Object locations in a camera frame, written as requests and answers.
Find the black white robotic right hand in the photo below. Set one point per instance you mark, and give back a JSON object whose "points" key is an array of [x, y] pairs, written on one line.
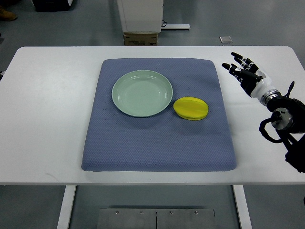
{"points": [[252, 80]]}

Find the yellow starfruit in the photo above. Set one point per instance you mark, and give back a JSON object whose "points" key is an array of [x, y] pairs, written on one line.
{"points": [[191, 108]]}

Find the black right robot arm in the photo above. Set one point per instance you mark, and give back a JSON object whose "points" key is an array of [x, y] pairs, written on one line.
{"points": [[288, 117]]}

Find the small grey floor plate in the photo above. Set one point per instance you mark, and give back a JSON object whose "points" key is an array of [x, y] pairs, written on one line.
{"points": [[225, 39]]}

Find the light green plate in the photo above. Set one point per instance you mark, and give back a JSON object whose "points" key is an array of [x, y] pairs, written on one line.
{"points": [[142, 93]]}

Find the white metal floor bar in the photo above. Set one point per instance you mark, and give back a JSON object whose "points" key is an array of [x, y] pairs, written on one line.
{"points": [[176, 27]]}

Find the brown cardboard box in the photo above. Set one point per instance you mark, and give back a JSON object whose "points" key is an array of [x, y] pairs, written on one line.
{"points": [[140, 39]]}

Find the white machine cabinet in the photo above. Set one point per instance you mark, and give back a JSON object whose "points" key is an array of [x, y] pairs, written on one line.
{"points": [[140, 16]]}

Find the right white table leg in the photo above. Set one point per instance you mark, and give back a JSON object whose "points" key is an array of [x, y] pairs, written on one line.
{"points": [[242, 207]]}

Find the white table leg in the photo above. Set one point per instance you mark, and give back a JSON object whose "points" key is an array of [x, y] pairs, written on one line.
{"points": [[66, 207], [242, 207]]}

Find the blue textured cushion mat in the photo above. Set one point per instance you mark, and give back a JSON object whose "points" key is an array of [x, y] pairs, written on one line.
{"points": [[164, 142]]}

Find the left white table leg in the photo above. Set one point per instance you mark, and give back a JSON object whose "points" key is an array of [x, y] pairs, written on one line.
{"points": [[66, 207]]}

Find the black bin with white rim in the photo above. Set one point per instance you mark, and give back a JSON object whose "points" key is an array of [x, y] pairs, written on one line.
{"points": [[52, 5]]}

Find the brown shoe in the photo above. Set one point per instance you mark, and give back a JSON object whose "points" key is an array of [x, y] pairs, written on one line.
{"points": [[7, 15]]}

